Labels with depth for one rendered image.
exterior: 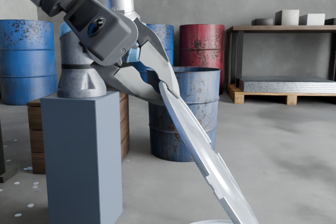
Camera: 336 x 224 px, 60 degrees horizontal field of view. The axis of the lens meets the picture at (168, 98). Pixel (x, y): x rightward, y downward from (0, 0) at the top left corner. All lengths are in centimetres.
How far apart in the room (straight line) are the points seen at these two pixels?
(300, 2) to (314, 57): 78
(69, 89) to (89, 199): 34
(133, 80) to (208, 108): 117
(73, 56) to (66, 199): 44
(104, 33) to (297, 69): 424
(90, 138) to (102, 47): 60
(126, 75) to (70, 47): 53
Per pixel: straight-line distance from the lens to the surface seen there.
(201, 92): 149
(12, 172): 159
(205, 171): 31
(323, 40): 458
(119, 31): 31
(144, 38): 40
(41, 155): 152
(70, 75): 91
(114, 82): 40
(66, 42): 92
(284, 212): 123
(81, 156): 92
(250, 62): 431
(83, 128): 89
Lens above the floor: 60
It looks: 10 degrees down
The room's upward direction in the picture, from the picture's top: straight up
